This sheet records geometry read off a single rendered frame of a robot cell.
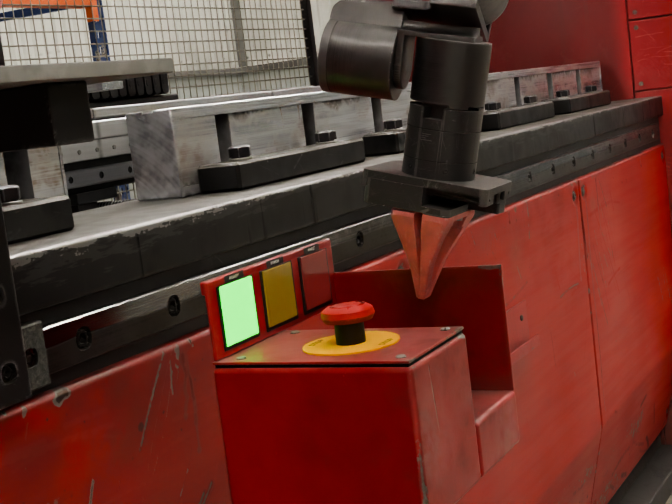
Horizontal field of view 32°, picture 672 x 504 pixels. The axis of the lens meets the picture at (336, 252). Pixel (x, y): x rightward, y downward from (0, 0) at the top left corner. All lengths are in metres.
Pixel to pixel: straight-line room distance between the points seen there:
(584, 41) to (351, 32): 1.97
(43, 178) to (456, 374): 0.44
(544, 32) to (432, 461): 2.13
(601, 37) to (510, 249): 1.13
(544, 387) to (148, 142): 0.88
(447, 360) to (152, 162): 0.52
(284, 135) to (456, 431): 0.67
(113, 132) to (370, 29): 0.73
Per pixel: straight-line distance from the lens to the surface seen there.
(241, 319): 0.89
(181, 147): 1.27
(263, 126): 1.41
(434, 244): 0.90
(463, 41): 0.89
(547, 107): 2.21
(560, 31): 2.87
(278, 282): 0.94
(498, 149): 1.77
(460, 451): 0.87
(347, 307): 0.85
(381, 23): 0.91
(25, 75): 0.72
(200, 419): 1.07
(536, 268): 1.90
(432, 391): 0.83
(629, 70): 2.83
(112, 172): 1.57
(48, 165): 1.10
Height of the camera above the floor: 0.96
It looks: 7 degrees down
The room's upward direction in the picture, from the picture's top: 7 degrees counter-clockwise
